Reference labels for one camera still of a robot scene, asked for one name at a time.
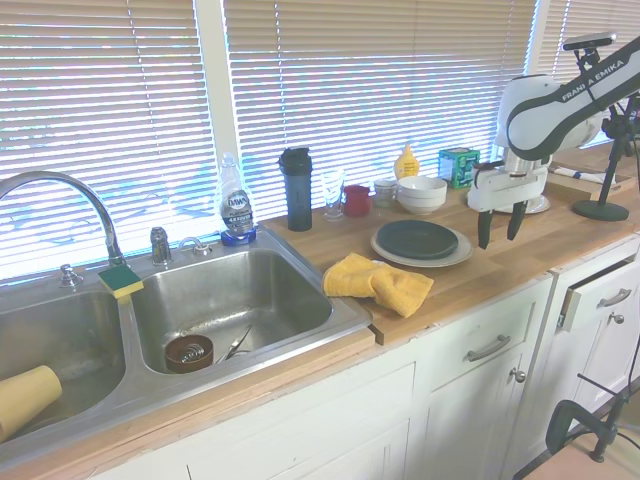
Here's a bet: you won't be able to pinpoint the red mug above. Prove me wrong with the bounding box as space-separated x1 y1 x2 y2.
342 184 374 218

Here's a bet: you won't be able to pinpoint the white kitchen base cabinet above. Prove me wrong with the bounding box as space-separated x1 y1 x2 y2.
74 234 640 480

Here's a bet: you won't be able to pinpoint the silver wire whisk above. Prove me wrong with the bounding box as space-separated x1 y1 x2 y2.
178 341 210 365

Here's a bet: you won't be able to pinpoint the wooden tray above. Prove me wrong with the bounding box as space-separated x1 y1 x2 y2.
547 154 639 201

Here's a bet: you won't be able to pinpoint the brushed metal drawer handle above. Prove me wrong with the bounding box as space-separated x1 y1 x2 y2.
596 288 634 309
467 333 512 363

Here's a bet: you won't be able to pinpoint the brown bowl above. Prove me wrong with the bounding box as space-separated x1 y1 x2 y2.
164 333 216 375

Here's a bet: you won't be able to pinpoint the chrome gooseneck faucet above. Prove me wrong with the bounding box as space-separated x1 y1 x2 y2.
0 170 129 269

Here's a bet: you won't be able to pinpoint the yellow terry cloth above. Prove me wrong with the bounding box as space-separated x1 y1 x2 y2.
322 252 435 319

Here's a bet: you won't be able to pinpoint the white rolled napkin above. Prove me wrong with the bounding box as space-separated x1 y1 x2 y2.
549 167 606 184

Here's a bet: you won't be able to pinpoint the clear Dawn soap bottle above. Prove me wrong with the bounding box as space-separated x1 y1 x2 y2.
218 152 259 247

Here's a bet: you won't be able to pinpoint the black shaker bottle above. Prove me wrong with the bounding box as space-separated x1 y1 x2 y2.
278 147 314 232

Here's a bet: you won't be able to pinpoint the beige window blind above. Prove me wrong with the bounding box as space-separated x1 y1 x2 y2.
223 0 539 221
542 0 640 146
0 0 217 287

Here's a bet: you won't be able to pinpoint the yellow squeeze bottle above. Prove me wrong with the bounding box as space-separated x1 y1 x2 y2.
394 143 421 181

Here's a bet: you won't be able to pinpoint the black round-base camera stand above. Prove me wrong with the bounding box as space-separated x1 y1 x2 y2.
571 47 640 223

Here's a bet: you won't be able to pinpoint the white ceramic bowl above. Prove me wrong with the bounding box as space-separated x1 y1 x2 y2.
399 198 445 217
396 175 449 210

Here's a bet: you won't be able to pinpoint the metal tongs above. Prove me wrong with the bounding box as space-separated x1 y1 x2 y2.
215 324 254 364

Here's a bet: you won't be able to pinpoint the green and yellow sponge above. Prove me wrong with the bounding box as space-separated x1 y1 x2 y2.
97 264 145 300

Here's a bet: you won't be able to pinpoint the black C-clamp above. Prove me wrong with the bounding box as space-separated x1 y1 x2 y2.
544 372 640 464

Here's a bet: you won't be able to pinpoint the clear drinking glass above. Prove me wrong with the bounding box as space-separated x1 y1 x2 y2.
321 169 347 223

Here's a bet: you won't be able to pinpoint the yellow plastic cup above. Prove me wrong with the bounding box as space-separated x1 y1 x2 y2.
0 364 64 444

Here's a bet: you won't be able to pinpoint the stainless steel double sink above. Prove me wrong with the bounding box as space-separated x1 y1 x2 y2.
0 230 375 459

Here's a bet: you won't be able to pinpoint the large beige plate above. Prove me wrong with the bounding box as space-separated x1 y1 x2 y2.
369 227 475 269

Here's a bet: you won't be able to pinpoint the white open drawer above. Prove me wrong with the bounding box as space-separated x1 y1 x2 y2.
559 254 640 334

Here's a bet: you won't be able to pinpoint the chrome sprayer cap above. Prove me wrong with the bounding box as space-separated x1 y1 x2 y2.
57 263 84 290

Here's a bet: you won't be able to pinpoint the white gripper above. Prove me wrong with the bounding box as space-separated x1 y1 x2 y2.
468 165 550 250

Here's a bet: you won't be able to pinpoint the dark blue plate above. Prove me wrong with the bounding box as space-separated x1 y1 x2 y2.
375 219 460 260

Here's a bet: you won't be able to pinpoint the green cardboard box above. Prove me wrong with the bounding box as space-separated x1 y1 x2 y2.
438 147 481 190

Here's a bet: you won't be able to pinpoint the small clear jar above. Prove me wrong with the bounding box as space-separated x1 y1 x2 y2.
373 178 400 209

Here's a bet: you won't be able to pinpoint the grey stereo camera bar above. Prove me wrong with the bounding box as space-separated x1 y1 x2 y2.
562 32 619 52

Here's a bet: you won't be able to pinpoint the white dinner plate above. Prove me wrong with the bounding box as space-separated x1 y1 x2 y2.
469 192 553 215

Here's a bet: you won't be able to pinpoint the chrome faucet handle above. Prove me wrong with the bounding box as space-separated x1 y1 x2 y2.
149 226 174 266

